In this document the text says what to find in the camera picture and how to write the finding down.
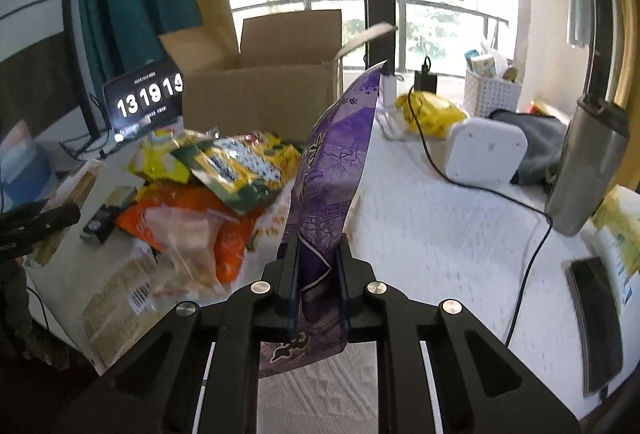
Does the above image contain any purple snack bag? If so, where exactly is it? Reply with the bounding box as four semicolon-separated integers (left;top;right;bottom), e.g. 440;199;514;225
257;60;388;377

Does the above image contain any black tablet with clock display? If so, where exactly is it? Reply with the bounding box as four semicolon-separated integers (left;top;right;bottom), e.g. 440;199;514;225
102;58;185;139

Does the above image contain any green white carton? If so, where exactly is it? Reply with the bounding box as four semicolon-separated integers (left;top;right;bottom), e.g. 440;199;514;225
472;55;498;77

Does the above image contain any black charger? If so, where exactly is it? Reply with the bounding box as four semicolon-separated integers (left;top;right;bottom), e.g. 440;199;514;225
414;56;437;93

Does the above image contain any yellow tissue pack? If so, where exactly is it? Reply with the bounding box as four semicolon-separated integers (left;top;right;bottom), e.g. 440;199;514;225
582;185;640;315

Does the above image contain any steel thermos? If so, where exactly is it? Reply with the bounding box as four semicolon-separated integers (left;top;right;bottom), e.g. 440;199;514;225
545;94;630;236

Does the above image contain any black smartphone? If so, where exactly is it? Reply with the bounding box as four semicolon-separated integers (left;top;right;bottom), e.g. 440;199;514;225
565;256;625;397

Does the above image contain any black charger cable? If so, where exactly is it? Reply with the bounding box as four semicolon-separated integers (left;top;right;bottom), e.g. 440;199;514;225
407;86;555;349

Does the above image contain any black balcony railing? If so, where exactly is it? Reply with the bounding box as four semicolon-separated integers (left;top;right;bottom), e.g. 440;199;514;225
232;0;511;77

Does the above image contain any blue white pack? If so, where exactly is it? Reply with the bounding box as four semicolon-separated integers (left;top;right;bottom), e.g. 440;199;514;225
0;124;56;205

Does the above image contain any white lattice basket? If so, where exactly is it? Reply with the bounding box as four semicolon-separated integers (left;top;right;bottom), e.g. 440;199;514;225
464;66;523;119

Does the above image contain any orange snack packet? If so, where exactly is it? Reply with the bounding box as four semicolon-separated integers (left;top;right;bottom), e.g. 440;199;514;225
116;186;266;285

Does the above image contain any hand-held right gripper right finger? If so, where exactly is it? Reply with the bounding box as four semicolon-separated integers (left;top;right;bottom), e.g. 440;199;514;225
335;234;583;434

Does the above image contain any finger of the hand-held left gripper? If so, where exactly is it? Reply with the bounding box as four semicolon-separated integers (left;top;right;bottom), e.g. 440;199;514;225
10;203;82;239

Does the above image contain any thin black tablet cable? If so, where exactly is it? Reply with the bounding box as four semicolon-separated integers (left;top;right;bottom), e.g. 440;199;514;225
60;94;116;159

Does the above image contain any yellow plastic bag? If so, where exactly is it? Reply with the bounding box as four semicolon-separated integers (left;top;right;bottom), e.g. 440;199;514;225
396;91;468;137

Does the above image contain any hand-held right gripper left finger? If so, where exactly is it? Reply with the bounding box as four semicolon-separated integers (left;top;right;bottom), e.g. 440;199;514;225
55;236;306;434

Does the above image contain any small black object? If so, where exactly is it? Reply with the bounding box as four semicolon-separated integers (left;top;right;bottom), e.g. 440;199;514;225
80;204;123;245

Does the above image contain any white device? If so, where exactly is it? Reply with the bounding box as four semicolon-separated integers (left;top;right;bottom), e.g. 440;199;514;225
445;118;529;187

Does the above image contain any grey cloth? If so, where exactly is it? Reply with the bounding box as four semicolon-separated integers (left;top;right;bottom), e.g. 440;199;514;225
487;108;568;187

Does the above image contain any yellow green snack packet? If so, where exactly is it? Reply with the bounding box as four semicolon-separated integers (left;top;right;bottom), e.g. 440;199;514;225
172;131;303;215

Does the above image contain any black door frame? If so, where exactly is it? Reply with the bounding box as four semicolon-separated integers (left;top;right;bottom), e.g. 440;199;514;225
575;0;618;104

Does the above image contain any brown cardboard box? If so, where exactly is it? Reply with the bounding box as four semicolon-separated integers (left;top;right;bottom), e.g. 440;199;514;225
160;8;398;145

